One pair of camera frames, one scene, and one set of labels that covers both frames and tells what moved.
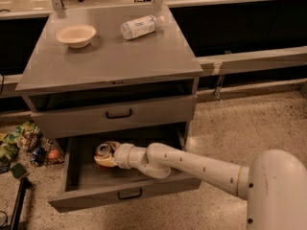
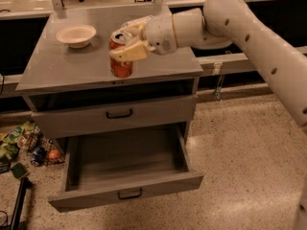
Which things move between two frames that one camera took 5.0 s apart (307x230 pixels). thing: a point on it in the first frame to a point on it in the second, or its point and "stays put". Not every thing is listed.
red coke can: [104, 149] to [120, 68]
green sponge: [17, 171] stays put
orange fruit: [54, 154] stays put
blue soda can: [37, 156] stays put
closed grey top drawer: [101, 119] stays put
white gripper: [122, 155] to [159, 33]
